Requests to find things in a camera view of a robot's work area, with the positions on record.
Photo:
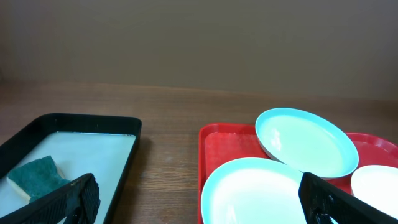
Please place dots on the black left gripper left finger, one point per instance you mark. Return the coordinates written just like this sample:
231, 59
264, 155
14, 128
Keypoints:
74, 203

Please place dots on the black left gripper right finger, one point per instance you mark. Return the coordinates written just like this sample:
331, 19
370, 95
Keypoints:
323, 203

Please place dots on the green yellow scrubbing sponge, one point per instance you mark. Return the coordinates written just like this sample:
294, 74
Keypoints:
37, 178

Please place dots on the white plate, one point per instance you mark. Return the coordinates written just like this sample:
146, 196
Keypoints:
376, 185

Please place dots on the black rectangular water tray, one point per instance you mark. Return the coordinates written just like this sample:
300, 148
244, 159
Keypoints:
78, 143

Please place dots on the red plastic serving tray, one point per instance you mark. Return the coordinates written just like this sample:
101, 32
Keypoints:
219, 143

